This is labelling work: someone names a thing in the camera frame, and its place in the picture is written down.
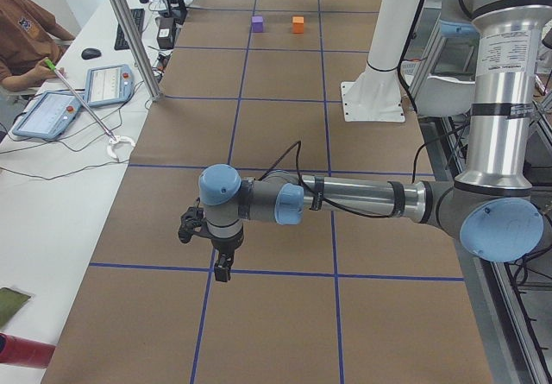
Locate blue teach pendant tablet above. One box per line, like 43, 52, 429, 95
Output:
84, 64, 134, 107
12, 91, 81, 141

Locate person in brown shirt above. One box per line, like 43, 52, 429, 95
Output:
1, 0, 75, 92

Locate black keyboard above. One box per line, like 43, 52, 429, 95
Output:
113, 8, 146, 51

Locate purple foam block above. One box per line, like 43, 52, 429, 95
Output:
251, 16, 264, 33

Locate blue teach pendant tablet near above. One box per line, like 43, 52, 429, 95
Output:
12, 91, 81, 141

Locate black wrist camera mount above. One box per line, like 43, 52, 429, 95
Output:
178, 205, 208, 244

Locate black power adapter box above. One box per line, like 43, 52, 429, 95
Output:
156, 17, 176, 50

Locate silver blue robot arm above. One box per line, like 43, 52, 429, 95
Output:
194, 0, 551, 282

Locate green cloth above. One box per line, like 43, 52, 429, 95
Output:
0, 287, 31, 328

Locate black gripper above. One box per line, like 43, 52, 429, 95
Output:
211, 233, 243, 282

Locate blue teach pendant tablet far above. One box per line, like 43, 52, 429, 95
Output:
84, 64, 134, 107

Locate long reacher grabber stick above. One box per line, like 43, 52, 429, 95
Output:
43, 58, 135, 161

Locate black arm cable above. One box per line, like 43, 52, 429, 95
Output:
260, 140, 453, 219

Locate red cylinder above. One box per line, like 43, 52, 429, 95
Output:
1, 333, 56, 368

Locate aluminium frame post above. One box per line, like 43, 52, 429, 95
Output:
110, 0, 161, 101

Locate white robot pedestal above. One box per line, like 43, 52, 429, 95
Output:
341, 0, 424, 123

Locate orange foam block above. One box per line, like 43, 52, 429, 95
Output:
292, 16, 304, 35

